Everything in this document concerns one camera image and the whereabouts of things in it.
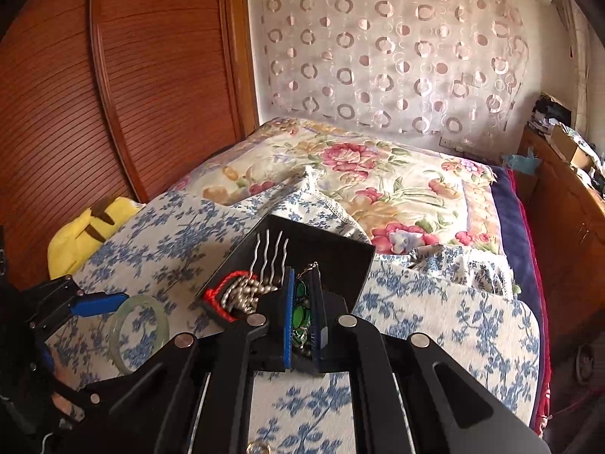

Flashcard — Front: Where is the light blue bag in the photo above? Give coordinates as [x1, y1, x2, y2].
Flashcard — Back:
[502, 146, 542, 177]

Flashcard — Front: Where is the brown wooden wardrobe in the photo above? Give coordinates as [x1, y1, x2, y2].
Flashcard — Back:
[0, 0, 259, 290]

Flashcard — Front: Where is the long wooden cabinet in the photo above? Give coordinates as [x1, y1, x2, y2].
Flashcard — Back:
[517, 125, 605, 372]

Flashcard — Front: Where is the pile of dark clothes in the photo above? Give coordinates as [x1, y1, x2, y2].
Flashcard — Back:
[532, 93, 574, 129]

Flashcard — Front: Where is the pink floral bedsheet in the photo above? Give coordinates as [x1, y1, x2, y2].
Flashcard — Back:
[170, 116, 503, 257]

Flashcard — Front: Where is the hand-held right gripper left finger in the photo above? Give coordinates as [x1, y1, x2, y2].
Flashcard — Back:
[110, 269, 296, 454]

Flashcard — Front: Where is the red cord bracelet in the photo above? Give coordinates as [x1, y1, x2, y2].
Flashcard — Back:
[202, 270, 247, 325]

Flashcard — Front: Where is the silver hair fork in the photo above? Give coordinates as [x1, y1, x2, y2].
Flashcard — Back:
[250, 229, 290, 285]

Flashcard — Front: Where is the circle patterned sheer curtain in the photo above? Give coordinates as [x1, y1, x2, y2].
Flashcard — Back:
[246, 0, 555, 153]

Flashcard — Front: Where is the red fringed blanket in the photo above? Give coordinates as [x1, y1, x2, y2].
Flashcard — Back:
[508, 168, 555, 419]

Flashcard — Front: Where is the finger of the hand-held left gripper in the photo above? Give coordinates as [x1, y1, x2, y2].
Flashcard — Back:
[28, 277, 129, 337]
[31, 335, 120, 420]

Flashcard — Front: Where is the yellow plush toy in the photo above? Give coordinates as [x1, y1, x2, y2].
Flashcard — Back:
[47, 196, 145, 281]

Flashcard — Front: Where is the pale green jade bangle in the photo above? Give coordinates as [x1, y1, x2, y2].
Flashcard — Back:
[109, 294, 170, 374]

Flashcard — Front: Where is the cardboard box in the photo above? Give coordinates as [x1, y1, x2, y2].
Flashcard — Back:
[551, 123, 593, 172]

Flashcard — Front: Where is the navy blue blanket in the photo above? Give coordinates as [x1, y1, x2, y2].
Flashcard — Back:
[489, 165, 550, 432]

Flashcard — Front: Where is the blue floral cloth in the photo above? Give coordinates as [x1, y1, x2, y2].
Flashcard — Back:
[47, 165, 543, 454]

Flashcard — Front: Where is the black box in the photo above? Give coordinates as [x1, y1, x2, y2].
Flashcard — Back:
[197, 214, 376, 375]

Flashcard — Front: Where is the pale window curtain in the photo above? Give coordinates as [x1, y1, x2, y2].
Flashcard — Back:
[551, 0, 593, 121]

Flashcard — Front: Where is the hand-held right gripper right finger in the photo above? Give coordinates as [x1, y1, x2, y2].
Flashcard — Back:
[312, 277, 554, 454]

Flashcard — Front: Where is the green stone necklace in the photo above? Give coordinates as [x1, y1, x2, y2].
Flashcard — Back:
[289, 261, 325, 356]

